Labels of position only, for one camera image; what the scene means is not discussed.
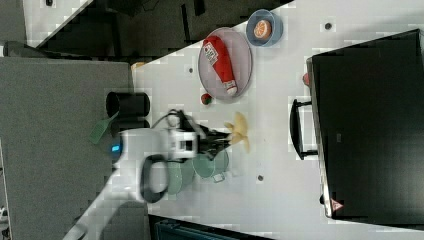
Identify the peeled plush banana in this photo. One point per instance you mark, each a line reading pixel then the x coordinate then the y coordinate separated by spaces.
pixel 239 131

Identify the blue bowl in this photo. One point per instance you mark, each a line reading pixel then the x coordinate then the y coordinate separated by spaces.
pixel 272 35

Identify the small black cylinder holder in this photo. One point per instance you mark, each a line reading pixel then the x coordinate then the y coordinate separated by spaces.
pixel 120 125

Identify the green measuring cup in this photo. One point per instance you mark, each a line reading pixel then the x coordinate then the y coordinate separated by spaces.
pixel 213 168

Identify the orange slice toy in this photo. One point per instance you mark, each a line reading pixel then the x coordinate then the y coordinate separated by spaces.
pixel 263 29

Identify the red green peach toy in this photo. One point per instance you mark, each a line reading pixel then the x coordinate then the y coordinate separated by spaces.
pixel 306 80

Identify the red strawberry toy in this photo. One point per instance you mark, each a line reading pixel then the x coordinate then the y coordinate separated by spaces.
pixel 206 99

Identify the green slotted spatula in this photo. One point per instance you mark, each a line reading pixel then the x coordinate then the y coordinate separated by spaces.
pixel 100 128

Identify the large black cylinder holder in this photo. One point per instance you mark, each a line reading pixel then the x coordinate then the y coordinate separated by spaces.
pixel 127 104

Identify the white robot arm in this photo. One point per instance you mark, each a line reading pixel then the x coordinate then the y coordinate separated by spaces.
pixel 132 178

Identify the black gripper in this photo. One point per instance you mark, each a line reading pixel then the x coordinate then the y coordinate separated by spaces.
pixel 205 144

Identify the red plush ketchup bottle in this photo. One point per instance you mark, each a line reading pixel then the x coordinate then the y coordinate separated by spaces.
pixel 218 57

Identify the black toaster oven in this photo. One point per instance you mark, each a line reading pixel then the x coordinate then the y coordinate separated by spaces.
pixel 368 114

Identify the green oval colander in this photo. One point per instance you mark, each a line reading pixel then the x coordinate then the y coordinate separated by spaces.
pixel 180 176

